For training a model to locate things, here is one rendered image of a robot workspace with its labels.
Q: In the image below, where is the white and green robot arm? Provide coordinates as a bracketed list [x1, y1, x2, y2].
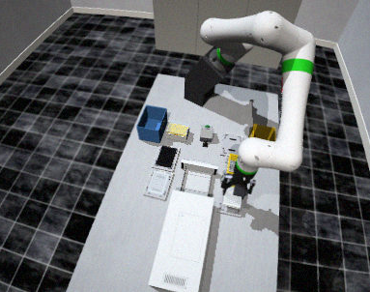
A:
[200, 11, 316, 181]

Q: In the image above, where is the yellow bin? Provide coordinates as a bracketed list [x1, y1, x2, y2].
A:
[248, 124, 275, 141]

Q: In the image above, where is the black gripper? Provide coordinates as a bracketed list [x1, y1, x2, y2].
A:
[221, 173, 255, 195]

